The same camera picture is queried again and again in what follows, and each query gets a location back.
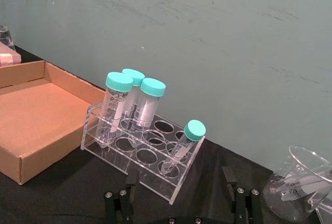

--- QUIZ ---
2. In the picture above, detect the clear acrylic tube rack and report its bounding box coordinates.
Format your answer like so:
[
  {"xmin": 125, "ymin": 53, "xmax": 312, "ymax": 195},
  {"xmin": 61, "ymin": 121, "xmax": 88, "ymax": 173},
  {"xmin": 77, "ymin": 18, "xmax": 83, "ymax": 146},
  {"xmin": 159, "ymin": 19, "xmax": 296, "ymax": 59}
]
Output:
[{"xmin": 80, "ymin": 101, "xmax": 206, "ymax": 205}]

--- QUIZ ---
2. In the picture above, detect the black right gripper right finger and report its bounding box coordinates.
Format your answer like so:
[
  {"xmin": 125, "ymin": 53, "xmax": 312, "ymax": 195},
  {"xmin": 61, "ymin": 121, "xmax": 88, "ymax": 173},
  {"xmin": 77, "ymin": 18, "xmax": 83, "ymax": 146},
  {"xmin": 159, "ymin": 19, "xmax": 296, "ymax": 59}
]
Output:
[{"xmin": 222, "ymin": 166, "xmax": 261, "ymax": 224}]

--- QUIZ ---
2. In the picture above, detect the black table cloth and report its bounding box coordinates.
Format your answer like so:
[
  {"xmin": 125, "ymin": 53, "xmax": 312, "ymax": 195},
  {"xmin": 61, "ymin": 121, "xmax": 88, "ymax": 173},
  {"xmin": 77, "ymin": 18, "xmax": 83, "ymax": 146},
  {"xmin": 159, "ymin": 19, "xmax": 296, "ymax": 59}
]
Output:
[{"xmin": 0, "ymin": 44, "xmax": 332, "ymax": 224}]

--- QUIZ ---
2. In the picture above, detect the large clear glass beaker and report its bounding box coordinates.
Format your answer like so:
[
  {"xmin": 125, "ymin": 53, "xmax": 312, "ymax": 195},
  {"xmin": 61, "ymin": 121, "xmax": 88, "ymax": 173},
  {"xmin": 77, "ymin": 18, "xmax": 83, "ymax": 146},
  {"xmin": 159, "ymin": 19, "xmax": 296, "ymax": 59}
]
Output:
[{"xmin": 262, "ymin": 145, "xmax": 332, "ymax": 222}]

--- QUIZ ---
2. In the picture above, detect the shallow brown cardboard tray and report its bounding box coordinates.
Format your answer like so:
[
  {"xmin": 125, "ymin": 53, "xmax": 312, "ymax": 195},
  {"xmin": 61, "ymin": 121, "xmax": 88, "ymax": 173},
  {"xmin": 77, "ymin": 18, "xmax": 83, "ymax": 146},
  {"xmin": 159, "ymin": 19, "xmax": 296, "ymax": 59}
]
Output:
[{"xmin": 0, "ymin": 60, "xmax": 106, "ymax": 186}]

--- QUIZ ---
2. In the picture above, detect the small clear beaker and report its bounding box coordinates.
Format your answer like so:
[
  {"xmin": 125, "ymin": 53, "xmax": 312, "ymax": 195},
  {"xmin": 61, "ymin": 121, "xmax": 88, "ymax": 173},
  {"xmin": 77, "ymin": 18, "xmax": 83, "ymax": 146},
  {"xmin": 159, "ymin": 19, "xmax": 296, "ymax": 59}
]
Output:
[{"xmin": 0, "ymin": 25, "xmax": 17, "ymax": 52}]

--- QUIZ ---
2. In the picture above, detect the clear plastic case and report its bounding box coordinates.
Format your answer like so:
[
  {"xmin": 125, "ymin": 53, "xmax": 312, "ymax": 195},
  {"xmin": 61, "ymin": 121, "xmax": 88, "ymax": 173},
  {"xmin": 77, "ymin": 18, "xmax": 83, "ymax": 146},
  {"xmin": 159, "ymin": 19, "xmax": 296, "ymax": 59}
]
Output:
[{"xmin": 315, "ymin": 200, "xmax": 332, "ymax": 224}]

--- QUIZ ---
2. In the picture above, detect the pink box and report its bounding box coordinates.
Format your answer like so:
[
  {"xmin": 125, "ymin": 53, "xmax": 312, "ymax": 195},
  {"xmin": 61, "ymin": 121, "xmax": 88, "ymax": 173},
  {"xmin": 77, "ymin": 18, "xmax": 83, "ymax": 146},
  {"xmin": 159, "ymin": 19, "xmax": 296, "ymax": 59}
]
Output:
[{"xmin": 0, "ymin": 41, "xmax": 22, "ymax": 67}]

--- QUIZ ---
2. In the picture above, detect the clear capless tube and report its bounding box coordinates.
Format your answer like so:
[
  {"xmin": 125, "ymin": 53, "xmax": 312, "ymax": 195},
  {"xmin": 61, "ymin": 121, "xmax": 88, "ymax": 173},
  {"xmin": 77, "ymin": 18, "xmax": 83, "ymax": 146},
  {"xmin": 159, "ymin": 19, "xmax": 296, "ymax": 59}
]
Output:
[
  {"xmin": 279, "ymin": 174, "xmax": 328, "ymax": 191},
  {"xmin": 281, "ymin": 187, "xmax": 322, "ymax": 202}
]

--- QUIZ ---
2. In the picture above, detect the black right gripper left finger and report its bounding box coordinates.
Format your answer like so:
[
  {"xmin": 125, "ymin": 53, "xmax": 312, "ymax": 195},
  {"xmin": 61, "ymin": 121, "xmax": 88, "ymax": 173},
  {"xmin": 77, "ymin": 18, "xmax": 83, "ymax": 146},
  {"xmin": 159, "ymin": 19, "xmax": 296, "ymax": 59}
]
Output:
[{"xmin": 103, "ymin": 173, "xmax": 141, "ymax": 224}]

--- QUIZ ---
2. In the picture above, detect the clear tube with teal cap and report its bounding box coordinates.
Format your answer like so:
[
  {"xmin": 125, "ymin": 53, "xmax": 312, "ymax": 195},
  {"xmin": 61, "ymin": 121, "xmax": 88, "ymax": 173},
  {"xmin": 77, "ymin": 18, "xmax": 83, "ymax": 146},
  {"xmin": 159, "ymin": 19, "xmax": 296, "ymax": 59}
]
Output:
[
  {"xmin": 96, "ymin": 71, "xmax": 134, "ymax": 149},
  {"xmin": 159, "ymin": 119, "xmax": 207, "ymax": 176},
  {"xmin": 121, "ymin": 68, "xmax": 146, "ymax": 129},
  {"xmin": 134, "ymin": 77, "xmax": 167, "ymax": 132}
]

